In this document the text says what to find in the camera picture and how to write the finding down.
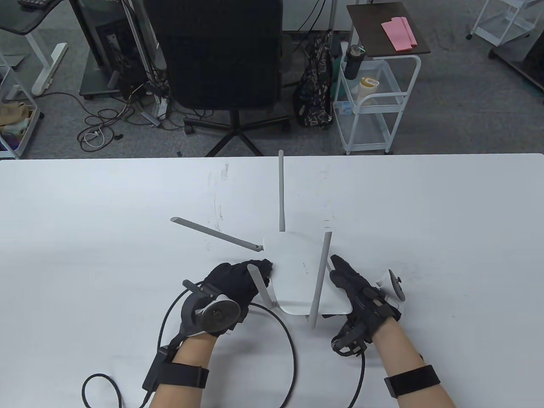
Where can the person's right hand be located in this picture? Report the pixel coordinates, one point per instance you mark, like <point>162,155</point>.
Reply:
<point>357,293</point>

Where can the black platform base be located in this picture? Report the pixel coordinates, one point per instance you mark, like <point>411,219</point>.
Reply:
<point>527,63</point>

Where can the black water bottle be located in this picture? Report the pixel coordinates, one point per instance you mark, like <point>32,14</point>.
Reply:
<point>352,63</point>

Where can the grey white left hand controller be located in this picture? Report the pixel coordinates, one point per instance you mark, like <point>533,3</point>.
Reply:
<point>216,316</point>

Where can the dark brown board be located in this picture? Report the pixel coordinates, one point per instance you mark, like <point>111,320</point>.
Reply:
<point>374,34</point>

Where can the white jar yellow lid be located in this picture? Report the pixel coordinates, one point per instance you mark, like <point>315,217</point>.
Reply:
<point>366,91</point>

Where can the grey white right hand controller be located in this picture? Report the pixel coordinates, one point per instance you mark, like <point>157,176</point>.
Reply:
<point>397,284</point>

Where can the black keyboard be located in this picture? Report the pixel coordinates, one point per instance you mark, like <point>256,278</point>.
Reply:
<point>34,3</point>

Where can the black left wrist box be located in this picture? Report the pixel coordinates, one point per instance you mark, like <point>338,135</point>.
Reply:
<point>155,369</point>

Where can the white router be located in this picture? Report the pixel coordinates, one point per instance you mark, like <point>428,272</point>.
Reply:
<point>293,263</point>

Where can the light blue tissue pack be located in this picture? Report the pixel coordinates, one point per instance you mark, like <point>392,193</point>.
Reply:
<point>342,108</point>

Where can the black patterned bag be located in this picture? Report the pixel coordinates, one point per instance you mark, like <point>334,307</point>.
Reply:
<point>314,93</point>

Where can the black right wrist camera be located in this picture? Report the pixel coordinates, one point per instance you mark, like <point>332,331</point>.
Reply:
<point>350,338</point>

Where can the grey desk white leg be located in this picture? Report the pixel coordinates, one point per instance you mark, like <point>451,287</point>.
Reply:
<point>17,19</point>

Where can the white rolling cart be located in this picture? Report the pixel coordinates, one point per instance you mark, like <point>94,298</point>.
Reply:
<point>369,129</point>

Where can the pink cloth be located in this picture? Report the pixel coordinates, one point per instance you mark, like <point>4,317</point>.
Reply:
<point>399,34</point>

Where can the black computer cabinet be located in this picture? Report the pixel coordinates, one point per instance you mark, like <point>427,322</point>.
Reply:
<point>102,38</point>

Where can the person's left hand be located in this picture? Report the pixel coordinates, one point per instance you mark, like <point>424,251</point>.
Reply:
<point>231,280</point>

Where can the white mesh storage cart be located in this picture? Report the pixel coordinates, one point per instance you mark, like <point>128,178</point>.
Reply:
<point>32,127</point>

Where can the black office chair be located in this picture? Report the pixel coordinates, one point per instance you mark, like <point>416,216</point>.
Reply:
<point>221,51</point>

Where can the beige cloth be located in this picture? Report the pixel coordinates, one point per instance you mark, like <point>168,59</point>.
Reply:
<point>12,112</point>

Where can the person's right forearm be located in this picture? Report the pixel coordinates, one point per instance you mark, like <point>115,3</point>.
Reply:
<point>397,344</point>

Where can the grey white hand controller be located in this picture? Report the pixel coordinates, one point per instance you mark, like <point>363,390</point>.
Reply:
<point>216,316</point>
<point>397,284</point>

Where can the grey power strip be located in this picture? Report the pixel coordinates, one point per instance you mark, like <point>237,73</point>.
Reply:
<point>151,119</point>

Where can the person's left forearm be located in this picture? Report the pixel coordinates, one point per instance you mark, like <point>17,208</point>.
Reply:
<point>193,350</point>

